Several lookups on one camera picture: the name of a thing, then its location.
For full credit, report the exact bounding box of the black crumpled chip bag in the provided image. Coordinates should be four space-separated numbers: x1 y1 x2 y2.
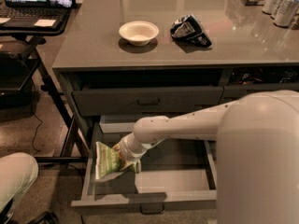
170 14 212 48

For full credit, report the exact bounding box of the black laptop stand table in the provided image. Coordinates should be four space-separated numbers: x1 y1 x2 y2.
0 8 90 164

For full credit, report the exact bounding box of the yellow sticky note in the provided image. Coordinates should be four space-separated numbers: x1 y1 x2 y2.
35 20 56 27

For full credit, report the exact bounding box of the black power cable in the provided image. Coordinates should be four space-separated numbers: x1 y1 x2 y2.
30 87 45 156

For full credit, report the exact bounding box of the grey top right drawer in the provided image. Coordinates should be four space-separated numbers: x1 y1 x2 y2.
221 66 299 103

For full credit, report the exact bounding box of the grey top left drawer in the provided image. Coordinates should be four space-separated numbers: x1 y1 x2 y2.
72 86 223 117

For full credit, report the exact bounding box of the white paper bowl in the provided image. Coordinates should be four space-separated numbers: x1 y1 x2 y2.
119 21 159 46

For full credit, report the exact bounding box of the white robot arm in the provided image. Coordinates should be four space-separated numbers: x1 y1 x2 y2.
119 91 299 224

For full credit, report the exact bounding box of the open grey middle drawer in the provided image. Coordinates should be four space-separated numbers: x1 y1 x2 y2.
71 124 217 216

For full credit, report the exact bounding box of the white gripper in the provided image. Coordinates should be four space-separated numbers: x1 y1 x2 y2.
112 133 164 172

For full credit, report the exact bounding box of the green jalapeno chip bag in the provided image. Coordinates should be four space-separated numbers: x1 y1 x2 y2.
95 141 141 180

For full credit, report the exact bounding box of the black laptop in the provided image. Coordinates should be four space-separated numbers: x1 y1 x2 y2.
0 0 71 31

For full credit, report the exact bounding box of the person's knee in beige trousers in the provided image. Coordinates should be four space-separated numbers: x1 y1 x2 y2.
0 152 38 219

